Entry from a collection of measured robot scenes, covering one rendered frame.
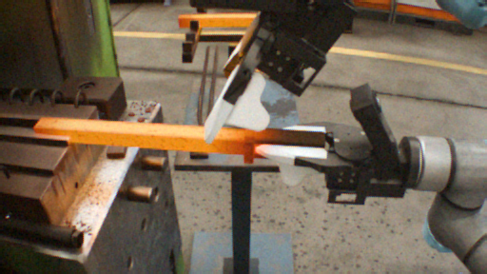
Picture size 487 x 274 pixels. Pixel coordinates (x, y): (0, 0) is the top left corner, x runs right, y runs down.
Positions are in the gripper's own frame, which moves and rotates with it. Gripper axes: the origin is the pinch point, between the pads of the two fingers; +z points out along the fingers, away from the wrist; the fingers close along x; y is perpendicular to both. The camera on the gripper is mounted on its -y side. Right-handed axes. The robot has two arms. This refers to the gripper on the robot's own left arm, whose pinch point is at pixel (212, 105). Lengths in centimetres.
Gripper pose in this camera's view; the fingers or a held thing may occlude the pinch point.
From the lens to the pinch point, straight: 50.3
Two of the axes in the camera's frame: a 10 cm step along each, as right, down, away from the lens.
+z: -4.8, 6.6, 5.7
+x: 1.2, -6.0, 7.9
